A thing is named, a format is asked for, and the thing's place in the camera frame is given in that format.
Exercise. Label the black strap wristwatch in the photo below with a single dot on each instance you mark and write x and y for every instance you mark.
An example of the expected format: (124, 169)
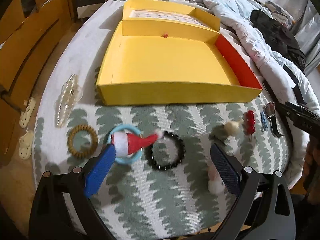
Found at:
(270, 112)

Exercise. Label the white slipper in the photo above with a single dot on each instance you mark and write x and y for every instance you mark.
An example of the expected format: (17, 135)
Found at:
(25, 145)
(26, 115)

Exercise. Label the bedside cabinet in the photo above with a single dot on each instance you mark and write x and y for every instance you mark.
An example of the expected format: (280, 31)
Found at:
(86, 8)

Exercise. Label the pink white quilt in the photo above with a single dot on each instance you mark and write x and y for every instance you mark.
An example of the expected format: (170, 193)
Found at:
(286, 81)

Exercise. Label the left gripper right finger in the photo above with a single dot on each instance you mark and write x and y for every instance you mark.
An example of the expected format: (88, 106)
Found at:
(228, 167)

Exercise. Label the white duck hair clip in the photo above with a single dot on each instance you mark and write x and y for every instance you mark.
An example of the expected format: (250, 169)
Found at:
(232, 128)

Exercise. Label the pearl hair clip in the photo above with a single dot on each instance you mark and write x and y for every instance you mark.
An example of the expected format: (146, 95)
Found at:
(69, 96)

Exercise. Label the white bunny plush clip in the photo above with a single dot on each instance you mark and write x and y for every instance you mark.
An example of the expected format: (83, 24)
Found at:
(215, 183)

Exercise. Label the wooden wardrobe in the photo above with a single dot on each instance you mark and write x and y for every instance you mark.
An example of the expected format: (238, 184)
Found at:
(30, 30)

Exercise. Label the red santa hat clip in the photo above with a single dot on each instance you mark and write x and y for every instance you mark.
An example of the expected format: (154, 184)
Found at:
(130, 143)

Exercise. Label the black garment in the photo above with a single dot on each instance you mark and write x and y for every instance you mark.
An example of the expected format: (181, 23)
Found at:
(279, 38)

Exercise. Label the red ball hair clip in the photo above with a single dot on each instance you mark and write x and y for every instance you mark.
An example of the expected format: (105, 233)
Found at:
(250, 124)

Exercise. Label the small blue clip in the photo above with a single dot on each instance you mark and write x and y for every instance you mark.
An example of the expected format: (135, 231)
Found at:
(264, 124)

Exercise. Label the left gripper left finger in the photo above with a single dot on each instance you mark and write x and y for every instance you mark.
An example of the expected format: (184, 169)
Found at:
(100, 169)

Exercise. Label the yellow cardboard box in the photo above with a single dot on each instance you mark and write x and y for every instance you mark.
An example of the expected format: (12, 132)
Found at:
(195, 64)

